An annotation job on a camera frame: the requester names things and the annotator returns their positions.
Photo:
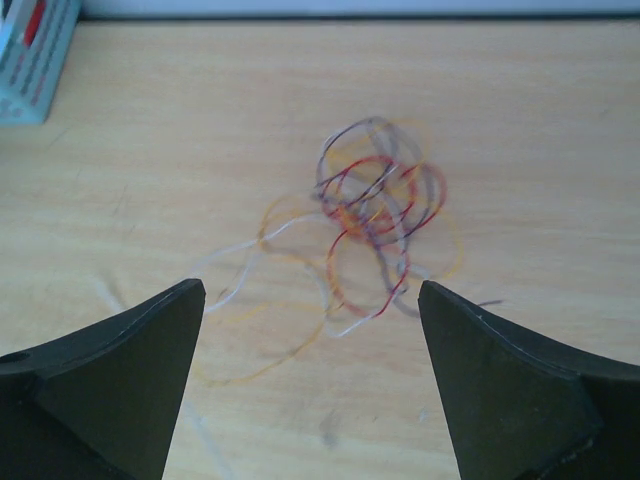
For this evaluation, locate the light blue plastic basket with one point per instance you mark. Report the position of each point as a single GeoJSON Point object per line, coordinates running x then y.
{"type": "Point", "coordinates": [35, 39]}

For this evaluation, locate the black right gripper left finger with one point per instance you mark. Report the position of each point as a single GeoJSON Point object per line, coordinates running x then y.
{"type": "Point", "coordinates": [103, 401]}

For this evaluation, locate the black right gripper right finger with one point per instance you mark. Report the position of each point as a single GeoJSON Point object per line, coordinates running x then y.
{"type": "Point", "coordinates": [520, 405]}

